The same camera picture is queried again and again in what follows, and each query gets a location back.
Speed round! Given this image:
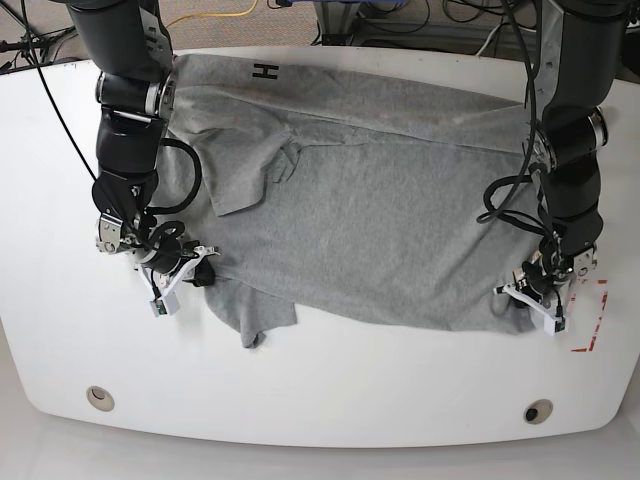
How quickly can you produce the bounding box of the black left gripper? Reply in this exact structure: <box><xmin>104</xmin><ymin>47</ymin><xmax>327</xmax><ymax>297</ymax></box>
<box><xmin>524</xmin><ymin>264</ymin><xmax>568</xmax><ymax>300</ymax></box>

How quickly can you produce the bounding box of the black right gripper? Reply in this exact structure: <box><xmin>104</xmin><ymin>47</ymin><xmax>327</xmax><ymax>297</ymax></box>
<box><xmin>142</xmin><ymin>247</ymin><xmax>216</xmax><ymax>288</ymax></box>

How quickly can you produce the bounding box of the grey T-shirt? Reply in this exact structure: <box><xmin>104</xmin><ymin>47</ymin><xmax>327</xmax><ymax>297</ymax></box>
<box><xmin>168</xmin><ymin>54</ymin><xmax>538</xmax><ymax>348</ymax></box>

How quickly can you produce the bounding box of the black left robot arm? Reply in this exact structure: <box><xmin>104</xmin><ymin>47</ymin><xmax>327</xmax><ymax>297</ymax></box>
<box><xmin>523</xmin><ymin>1</ymin><xmax>631</xmax><ymax>300</ymax></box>

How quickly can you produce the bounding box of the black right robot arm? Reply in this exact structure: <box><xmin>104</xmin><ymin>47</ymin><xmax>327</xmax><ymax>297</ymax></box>
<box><xmin>66</xmin><ymin>1</ymin><xmax>203</xmax><ymax>275</ymax></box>

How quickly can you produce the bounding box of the red tape rectangle marking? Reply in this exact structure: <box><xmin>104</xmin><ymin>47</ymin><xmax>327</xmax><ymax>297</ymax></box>
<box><xmin>569</xmin><ymin>279</ymin><xmax>609</xmax><ymax>353</ymax></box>

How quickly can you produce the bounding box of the black tripod stand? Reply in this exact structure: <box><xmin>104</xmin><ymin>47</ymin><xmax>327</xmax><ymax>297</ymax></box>
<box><xmin>1</xmin><ymin>1</ymin><xmax>77</xmax><ymax>74</ymax></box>

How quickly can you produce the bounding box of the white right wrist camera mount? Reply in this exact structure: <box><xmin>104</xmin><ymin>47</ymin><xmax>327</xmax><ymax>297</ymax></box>
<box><xmin>131</xmin><ymin>242</ymin><xmax>220</xmax><ymax>317</ymax></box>

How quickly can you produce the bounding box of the right table cable grommet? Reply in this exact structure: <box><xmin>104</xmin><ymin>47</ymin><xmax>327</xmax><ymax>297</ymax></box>
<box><xmin>523</xmin><ymin>399</ymin><xmax>554</xmax><ymax>425</ymax></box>

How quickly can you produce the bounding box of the table cable grommet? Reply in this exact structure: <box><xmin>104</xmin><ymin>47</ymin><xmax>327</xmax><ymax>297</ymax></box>
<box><xmin>523</xmin><ymin>399</ymin><xmax>554</xmax><ymax>425</ymax></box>
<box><xmin>86</xmin><ymin>386</ymin><xmax>115</xmax><ymax>412</ymax></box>

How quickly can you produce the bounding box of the left table cable grommet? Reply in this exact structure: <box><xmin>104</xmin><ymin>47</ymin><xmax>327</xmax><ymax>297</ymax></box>
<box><xmin>86</xmin><ymin>386</ymin><xmax>115</xmax><ymax>412</ymax></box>

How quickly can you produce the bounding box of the white cable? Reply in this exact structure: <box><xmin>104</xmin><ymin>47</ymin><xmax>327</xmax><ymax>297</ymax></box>
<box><xmin>474</xmin><ymin>24</ymin><xmax>501</xmax><ymax>57</ymax></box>

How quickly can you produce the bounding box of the yellow cable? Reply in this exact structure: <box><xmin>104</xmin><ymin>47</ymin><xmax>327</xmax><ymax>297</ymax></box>
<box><xmin>164</xmin><ymin>0</ymin><xmax>259</xmax><ymax>29</ymax></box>

